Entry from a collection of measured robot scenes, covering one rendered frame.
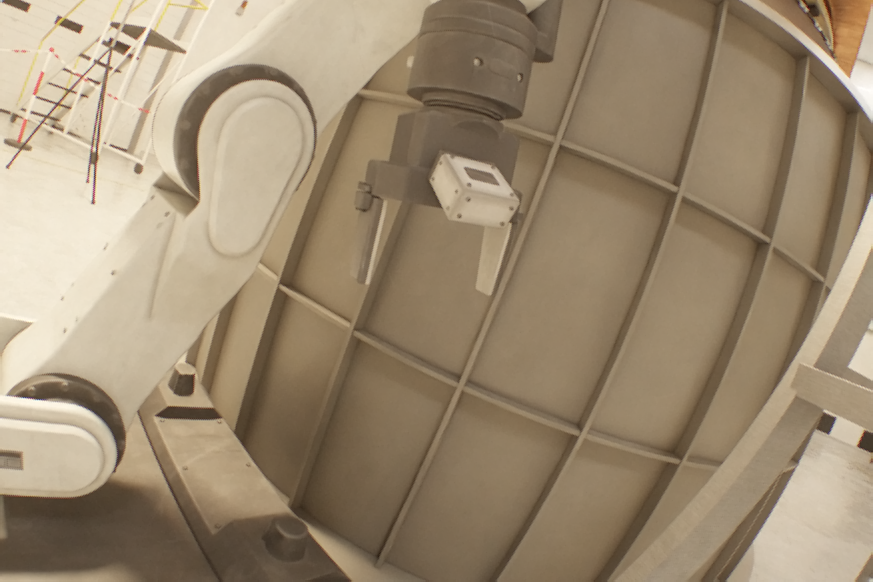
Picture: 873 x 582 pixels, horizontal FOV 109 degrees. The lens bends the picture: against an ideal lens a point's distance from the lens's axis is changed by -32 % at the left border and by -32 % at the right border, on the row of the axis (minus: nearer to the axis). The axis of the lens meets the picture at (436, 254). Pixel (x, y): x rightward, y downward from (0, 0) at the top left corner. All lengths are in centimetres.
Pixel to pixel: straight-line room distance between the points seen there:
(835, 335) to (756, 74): 51
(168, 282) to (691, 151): 67
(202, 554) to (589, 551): 61
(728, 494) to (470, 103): 41
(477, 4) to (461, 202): 14
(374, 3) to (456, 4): 19
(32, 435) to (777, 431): 66
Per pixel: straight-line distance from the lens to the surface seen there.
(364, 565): 85
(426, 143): 30
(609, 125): 71
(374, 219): 30
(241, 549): 55
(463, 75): 31
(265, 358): 91
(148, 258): 44
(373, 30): 51
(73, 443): 47
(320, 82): 48
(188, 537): 59
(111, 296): 45
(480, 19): 32
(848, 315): 51
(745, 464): 47
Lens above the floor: 59
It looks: 3 degrees down
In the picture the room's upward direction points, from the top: 21 degrees clockwise
